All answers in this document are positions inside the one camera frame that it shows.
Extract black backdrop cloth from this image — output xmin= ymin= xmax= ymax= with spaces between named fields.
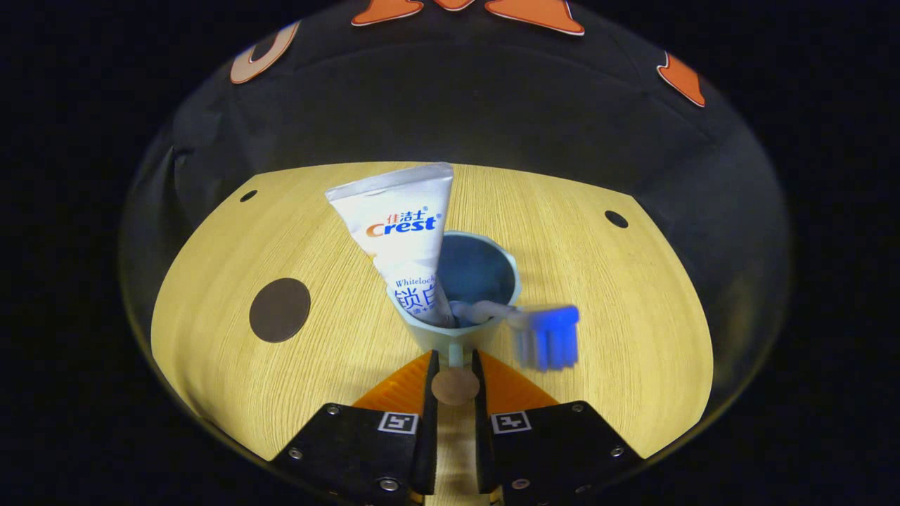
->
xmin=118 ymin=0 xmax=792 ymax=317

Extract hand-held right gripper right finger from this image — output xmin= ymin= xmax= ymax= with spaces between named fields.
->
xmin=471 ymin=349 xmax=644 ymax=503

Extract white toothbrush blue bristles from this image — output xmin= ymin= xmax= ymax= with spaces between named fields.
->
xmin=450 ymin=301 xmax=581 ymax=371

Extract pale green cup wooden handle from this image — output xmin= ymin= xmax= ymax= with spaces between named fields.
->
xmin=390 ymin=231 xmax=523 ymax=407

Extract wooden desktop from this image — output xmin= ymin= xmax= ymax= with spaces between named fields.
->
xmin=150 ymin=162 xmax=714 ymax=506

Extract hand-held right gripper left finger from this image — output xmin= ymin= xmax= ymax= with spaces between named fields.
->
xmin=271 ymin=349 xmax=440 ymax=503

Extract white toothpaste tube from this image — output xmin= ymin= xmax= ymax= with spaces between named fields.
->
xmin=325 ymin=162 xmax=456 ymax=329

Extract round brown coaster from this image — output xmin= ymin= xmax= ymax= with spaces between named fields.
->
xmin=249 ymin=278 xmax=311 ymax=344

